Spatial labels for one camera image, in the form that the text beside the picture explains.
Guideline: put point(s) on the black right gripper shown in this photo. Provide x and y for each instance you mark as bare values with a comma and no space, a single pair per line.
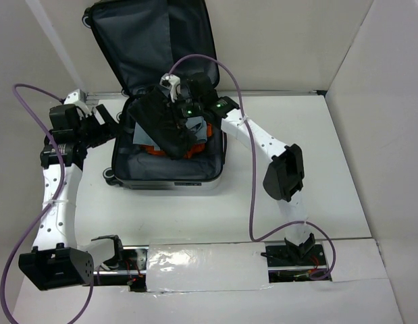
178,110

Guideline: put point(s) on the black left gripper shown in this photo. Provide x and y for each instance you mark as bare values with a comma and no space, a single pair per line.
106,131

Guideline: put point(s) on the light blue denim jeans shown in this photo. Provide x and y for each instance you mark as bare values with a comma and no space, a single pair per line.
197,125

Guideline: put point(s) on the black garment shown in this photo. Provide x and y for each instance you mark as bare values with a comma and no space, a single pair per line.
153,113

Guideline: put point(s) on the orange patterned towel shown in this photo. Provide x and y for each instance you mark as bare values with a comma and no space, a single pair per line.
196,148

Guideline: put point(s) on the grey-lined suitcase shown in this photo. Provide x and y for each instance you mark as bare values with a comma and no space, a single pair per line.
141,41

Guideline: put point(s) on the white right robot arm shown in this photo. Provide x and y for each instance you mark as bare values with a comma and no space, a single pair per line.
283,180

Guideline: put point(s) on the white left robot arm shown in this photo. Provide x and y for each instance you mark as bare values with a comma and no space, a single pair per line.
56,260

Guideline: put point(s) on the white taped cover sheet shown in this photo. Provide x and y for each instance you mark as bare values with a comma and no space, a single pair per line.
206,268

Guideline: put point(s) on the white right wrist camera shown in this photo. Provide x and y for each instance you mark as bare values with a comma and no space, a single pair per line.
171,86

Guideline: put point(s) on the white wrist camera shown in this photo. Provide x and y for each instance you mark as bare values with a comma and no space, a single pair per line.
171,86
78,98

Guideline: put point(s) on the aluminium frame rail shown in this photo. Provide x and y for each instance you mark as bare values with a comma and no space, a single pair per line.
97,96

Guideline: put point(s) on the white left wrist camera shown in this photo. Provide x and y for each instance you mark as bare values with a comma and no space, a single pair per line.
78,98

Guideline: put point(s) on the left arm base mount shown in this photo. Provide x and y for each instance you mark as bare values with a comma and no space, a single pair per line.
128,271

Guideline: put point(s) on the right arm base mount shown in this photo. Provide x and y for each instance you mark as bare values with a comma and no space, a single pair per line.
284,268

